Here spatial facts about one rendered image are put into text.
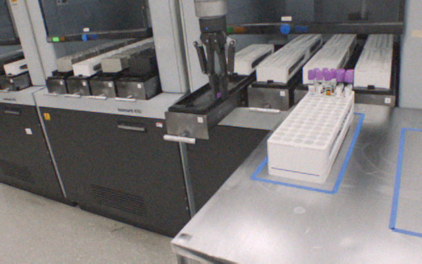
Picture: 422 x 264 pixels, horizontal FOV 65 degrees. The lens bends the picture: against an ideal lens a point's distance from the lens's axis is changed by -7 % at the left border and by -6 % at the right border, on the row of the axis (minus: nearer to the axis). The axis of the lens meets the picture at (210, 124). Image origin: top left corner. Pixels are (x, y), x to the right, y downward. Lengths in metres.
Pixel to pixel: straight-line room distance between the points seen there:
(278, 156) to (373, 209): 0.17
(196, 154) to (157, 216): 0.44
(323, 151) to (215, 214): 0.19
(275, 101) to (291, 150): 0.55
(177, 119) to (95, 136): 0.73
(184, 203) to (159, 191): 0.12
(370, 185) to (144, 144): 1.05
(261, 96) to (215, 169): 0.36
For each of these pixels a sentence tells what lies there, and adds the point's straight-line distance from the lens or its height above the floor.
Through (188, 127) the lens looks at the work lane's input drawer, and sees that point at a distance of 0.98.
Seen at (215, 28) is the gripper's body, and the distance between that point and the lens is 0.97.
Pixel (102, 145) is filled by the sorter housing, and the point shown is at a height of 0.50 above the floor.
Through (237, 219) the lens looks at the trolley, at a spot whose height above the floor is 0.82.
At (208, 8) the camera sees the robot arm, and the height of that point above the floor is 1.07.
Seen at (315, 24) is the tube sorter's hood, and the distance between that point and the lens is 1.10.
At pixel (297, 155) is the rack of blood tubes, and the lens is 0.59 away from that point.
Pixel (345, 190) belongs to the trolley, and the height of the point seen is 0.82.
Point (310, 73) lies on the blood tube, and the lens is 0.80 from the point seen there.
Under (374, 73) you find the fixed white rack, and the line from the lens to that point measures 1.07.
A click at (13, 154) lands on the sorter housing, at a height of 0.33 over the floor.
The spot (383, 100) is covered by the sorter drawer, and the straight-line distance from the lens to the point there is 1.06.
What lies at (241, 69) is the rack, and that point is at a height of 0.83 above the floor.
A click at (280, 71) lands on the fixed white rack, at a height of 0.85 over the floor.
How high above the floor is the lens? 1.14
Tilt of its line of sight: 23 degrees down
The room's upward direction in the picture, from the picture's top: 7 degrees counter-clockwise
